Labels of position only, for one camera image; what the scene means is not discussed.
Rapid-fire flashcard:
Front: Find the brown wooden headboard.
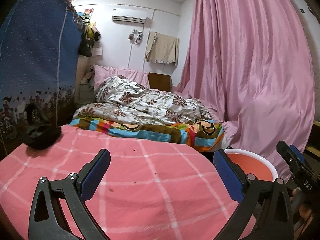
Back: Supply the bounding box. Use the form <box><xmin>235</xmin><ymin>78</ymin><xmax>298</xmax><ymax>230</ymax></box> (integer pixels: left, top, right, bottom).
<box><xmin>148</xmin><ymin>73</ymin><xmax>172</xmax><ymax>92</ymax></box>

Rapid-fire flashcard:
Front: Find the beige hanging towel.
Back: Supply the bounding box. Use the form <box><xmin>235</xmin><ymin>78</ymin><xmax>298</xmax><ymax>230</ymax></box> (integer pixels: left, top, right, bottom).
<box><xmin>145</xmin><ymin>31</ymin><xmax>180</xmax><ymax>66</ymax></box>

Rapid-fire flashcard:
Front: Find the pink checked blanket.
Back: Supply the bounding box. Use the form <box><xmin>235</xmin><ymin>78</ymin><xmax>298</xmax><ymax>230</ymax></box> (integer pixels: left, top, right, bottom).
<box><xmin>1</xmin><ymin>125</ymin><xmax>237</xmax><ymax>239</ymax></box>

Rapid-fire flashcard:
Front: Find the pink pillow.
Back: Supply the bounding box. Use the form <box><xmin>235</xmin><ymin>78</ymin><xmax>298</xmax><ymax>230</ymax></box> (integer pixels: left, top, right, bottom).
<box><xmin>91</xmin><ymin>64</ymin><xmax>150</xmax><ymax>90</ymax></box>

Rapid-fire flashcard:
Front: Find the black hanging bag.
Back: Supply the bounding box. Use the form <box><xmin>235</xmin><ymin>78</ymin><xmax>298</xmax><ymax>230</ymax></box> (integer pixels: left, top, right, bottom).
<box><xmin>78</xmin><ymin>34</ymin><xmax>100</xmax><ymax>57</ymax></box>

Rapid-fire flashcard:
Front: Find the pink curtain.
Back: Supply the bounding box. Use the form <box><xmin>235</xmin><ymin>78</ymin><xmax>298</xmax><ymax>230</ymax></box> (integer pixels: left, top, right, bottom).
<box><xmin>177</xmin><ymin>0</ymin><xmax>315</xmax><ymax>180</ymax></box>

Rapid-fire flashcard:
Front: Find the white air conditioner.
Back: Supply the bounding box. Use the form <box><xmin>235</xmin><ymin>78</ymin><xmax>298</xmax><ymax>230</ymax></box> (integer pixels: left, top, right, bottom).
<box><xmin>112</xmin><ymin>8</ymin><xmax>148</xmax><ymax>24</ymax></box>

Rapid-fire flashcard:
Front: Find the colourful cartoon bedsheet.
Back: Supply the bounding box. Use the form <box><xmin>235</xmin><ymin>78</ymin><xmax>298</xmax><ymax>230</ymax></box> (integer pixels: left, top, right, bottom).
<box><xmin>69</xmin><ymin>118</ymin><xmax>225</xmax><ymax>153</ymax></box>

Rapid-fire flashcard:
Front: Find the blue fabric wardrobe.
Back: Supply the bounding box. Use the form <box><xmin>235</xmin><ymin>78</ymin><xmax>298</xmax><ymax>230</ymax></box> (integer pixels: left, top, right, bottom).
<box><xmin>1</xmin><ymin>0</ymin><xmax>82</xmax><ymax>157</ymax></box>

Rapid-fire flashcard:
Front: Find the black cloth item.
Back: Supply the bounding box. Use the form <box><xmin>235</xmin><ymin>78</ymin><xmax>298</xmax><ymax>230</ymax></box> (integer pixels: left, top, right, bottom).
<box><xmin>22</xmin><ymin>125</ymin><xmax>62</xmax><ymax>150</ymax></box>

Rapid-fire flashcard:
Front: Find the wall socket with chargers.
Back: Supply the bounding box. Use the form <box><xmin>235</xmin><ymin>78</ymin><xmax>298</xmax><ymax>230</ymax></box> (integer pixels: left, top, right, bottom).
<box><xmin>128</xmin><ymin>29</ymin><xmax>143</xmax><ymax>46</ymax></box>

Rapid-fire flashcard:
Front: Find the orange plastic trash bin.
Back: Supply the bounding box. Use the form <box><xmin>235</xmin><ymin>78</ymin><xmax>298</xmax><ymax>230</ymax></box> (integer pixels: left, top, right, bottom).
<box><xmin>225</xmin><ymin>148</ymin><xmax>278</xmax><ymax>181</ymax></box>

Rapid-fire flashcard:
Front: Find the floral white brown duvet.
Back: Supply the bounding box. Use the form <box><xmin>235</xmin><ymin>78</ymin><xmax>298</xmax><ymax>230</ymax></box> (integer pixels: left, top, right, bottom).
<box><xmin>73</xmin><ymin>75</ymin><xmax>213</xmax><ymax>125</ymax></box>

